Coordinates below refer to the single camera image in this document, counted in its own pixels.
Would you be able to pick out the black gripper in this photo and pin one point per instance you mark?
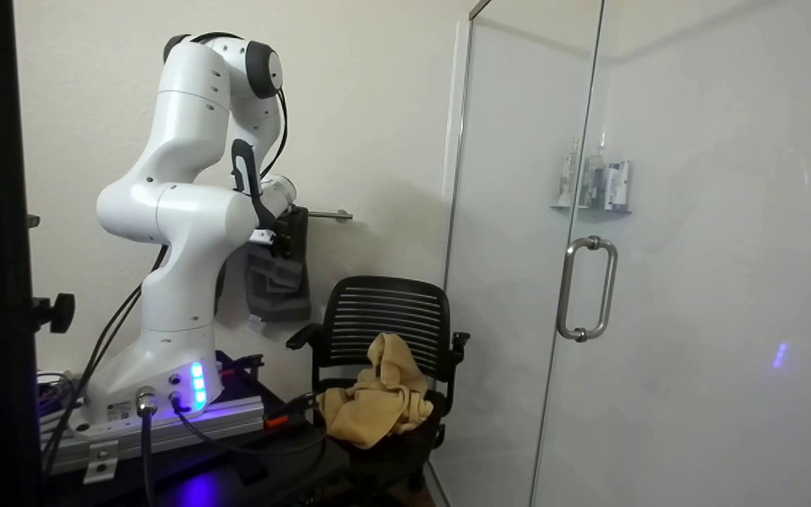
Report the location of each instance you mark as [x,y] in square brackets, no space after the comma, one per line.
[279,228]

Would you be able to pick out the gray towel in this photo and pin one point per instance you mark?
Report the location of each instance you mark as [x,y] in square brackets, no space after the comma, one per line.
[279,282]

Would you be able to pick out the yellow towel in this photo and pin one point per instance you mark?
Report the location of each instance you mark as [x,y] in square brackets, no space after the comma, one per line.
[372,404]

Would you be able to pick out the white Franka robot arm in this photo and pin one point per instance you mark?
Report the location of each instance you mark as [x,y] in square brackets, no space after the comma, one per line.
[180,206]

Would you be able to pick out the black mesh office chair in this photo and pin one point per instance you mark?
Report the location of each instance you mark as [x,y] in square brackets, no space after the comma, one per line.
[387,306]

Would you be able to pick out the glass shower door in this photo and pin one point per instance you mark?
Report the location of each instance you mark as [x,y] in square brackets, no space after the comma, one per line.
[704,282]

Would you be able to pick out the metal towel bar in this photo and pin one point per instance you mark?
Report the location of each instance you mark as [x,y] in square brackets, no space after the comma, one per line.
[329,218]

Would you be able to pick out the blue purple clamp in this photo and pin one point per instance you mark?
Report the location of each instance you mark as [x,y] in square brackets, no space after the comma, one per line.
[237,363]

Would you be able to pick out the shower caddy shelf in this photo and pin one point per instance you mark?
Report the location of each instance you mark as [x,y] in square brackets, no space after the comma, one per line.
[593,212]

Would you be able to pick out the aluminum mounting rail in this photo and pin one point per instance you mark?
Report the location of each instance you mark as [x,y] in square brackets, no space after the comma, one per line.
[190,426]

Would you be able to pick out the black camera stand post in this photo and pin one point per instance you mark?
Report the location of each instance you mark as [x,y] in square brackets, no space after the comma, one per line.
[1,236]

